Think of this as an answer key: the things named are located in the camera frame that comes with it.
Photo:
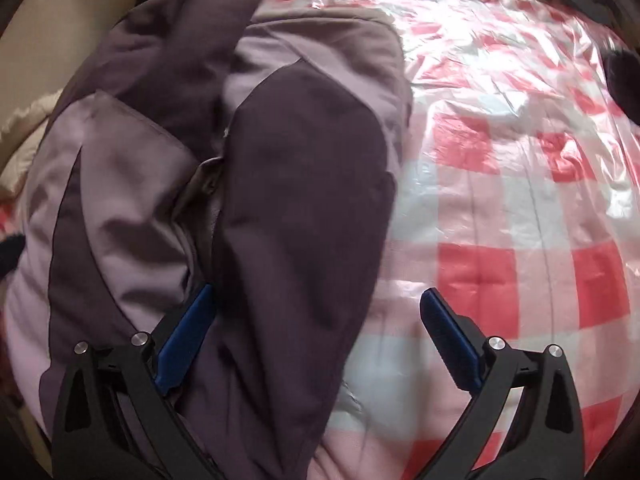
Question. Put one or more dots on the lilac and purple jacket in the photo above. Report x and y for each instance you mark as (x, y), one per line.
(300, 185)

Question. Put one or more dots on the clear plastic sheet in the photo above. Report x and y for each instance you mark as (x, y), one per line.
(500, 85)

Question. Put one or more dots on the dark cloth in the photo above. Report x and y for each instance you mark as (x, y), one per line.
(9, 255)
(622, 85)

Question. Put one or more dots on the cream padded cloth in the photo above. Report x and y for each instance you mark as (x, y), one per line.
(25, 120)

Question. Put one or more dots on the red checked bed sheet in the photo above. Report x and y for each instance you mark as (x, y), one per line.
(470, 280)

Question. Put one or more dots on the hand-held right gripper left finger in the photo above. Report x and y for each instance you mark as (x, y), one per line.
(186, 332)

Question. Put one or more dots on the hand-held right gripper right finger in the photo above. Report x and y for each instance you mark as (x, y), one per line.
(447, 332)

